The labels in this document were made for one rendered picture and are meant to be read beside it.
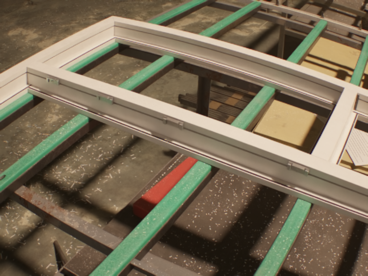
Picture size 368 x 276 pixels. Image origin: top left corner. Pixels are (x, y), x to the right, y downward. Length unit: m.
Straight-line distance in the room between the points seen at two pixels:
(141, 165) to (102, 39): 1.00
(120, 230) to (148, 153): 1.29
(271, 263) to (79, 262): 0.53
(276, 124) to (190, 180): 0.70
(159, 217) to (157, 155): 1.61
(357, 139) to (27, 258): 1.43
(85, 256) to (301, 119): 0.91
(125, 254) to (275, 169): 0.36
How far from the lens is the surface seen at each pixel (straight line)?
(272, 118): 1.63
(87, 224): 0.92
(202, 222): 1.25
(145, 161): 2.42
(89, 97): 1.15
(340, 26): 2.09
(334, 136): 1.04
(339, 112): 1.14
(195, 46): 1.43
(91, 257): 1.16
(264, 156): 0.95
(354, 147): 1.58
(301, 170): 0.93
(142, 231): 0.84
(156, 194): 1.27
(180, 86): 3.10
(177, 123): 1.00
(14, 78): 1.29
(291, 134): 1.56
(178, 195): 0.92
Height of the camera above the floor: 1.47
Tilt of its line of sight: 34 degrees down
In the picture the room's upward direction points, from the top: 3 degrees clockwise
